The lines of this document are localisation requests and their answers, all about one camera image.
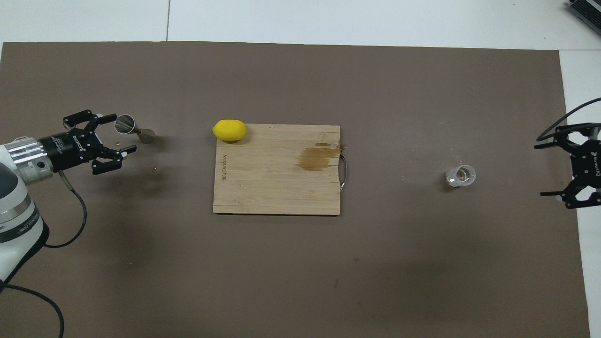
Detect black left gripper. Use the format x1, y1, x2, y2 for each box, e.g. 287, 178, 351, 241
39, 110, 138, 176

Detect steel jigger cup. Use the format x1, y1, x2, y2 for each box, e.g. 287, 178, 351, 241
114, 114, 156, 144

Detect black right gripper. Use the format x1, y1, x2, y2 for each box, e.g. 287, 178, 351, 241
534, 123, 601, 210

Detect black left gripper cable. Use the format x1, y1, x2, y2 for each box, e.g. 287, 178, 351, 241
0, 170, 88, 338

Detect grey ribbed device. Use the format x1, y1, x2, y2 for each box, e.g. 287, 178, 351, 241
565, 0, 601, 28

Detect yellow lemon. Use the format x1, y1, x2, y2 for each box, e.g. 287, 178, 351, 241
212, 119, 247, 142

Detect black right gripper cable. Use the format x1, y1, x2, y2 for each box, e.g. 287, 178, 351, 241
537, 97, 601, 142

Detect large brown table mat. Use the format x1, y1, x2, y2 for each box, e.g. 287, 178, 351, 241
0, 41, 591, 338

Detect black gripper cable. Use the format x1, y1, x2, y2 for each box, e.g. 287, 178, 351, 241
0, 170, 88, 338
537, 97, 601, 142

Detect small clear glass cup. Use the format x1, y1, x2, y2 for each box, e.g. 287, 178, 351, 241
445, 164, 477, 188

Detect wooden cutting board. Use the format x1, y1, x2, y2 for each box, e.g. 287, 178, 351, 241
213, 123, 349, 216

